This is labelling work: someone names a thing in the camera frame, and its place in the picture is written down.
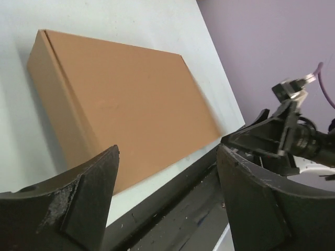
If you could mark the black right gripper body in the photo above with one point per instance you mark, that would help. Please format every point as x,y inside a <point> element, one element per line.
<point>301,138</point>

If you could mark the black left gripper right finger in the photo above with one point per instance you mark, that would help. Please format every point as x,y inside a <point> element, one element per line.
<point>269,212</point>

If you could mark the cardboard box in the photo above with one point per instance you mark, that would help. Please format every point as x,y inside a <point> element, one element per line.
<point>100,93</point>

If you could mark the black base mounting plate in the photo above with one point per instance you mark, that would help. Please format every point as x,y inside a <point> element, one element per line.
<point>187,213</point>

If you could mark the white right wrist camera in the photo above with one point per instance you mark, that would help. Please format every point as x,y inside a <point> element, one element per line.
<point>293,90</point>

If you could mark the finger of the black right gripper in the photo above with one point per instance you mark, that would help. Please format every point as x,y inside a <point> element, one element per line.
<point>261,138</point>

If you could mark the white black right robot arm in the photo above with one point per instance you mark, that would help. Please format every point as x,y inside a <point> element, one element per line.
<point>289,165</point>

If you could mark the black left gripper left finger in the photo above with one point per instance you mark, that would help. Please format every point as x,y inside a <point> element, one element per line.
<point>66,212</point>

